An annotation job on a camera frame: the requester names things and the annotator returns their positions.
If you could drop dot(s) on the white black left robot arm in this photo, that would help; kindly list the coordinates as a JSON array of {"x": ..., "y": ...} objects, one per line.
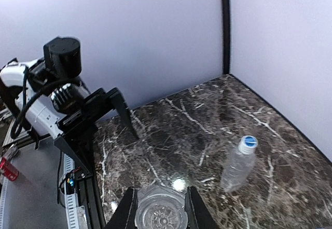
[{"x": 47, "y": 96}]

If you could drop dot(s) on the white slotted cable duct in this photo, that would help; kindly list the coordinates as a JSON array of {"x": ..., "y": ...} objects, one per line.
[{"x": 75, "y": 214}]

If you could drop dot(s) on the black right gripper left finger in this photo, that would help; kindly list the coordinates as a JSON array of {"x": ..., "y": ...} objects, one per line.
[{"x": 124, "y": 215}]

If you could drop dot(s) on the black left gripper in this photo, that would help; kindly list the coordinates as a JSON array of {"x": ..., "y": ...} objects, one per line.
[{"x": 77, "y": 128}]

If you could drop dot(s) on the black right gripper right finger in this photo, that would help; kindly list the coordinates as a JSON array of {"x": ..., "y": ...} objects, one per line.
[{"x": 198, "y": 215}]

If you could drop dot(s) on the left wrist camera with heatsink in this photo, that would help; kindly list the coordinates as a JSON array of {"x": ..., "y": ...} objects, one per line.
[{"x": 67, "y": 99}]

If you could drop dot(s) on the black front table rail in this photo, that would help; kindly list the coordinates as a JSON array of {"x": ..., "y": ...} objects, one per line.
[{"x": 89, "y": 195}]

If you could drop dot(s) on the red can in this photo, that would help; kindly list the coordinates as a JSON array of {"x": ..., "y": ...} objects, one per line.
[{"x": 8, "y": 170}]

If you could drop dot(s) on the black right corner post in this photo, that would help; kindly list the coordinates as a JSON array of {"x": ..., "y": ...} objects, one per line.
[{"x": 226, "y": 36}]

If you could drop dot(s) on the clear bottle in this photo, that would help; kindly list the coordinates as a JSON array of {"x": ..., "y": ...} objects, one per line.
[
  {"x": 237, "y": 170},
  {"x": 160, "y": 207}
]

